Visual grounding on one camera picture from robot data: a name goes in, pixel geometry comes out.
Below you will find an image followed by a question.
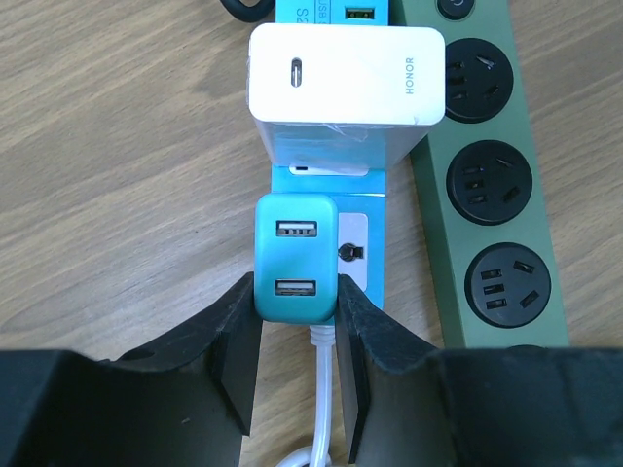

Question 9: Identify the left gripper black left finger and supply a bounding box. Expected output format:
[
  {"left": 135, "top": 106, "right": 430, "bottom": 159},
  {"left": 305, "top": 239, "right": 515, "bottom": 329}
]
[{"left": 1, "top": 274, "right": 262, "bottom": 466}]

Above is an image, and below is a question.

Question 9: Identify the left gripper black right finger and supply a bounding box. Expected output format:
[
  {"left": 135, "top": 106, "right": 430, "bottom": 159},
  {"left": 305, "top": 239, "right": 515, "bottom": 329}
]
[{"left": 335, "top": 275, "right": 622, "bottom": 466}]

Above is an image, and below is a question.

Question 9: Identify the small teal cube adapter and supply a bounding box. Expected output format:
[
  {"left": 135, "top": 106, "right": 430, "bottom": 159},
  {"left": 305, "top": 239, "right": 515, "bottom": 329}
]
[{"left": 254, "top": 193, "right": 338, "bottom": 325}]

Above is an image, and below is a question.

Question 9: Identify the blue usb socket strip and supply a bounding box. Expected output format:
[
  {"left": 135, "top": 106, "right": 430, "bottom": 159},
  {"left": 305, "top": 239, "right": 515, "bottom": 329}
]
[{"left": 272, "top": 0, "right": 389, "bottom": 308}]

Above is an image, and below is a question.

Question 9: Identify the white charger plug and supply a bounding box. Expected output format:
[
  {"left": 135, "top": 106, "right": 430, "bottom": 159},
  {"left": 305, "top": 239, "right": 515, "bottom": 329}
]
[{"left": 247, "top": 23, "right": 446, "bottom": 172}]

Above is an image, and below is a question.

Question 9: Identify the green power strip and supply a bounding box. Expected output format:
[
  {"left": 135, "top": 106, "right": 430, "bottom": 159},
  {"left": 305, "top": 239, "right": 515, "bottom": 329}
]
[{"left": 390, "top": 0, "right": 569, "bottom": 347}]

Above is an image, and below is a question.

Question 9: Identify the white cord of blue strip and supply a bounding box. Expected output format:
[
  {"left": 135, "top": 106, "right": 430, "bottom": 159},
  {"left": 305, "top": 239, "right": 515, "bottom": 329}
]
[{"left": 275, "top": 324, "right": 338, "bottom": 467}]

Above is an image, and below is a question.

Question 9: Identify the black power cord with plug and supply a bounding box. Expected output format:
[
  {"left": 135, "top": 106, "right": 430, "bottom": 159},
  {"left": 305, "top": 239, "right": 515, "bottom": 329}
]
[{"left": 217, "top": 0, "right": 276, "bottom": 23}]

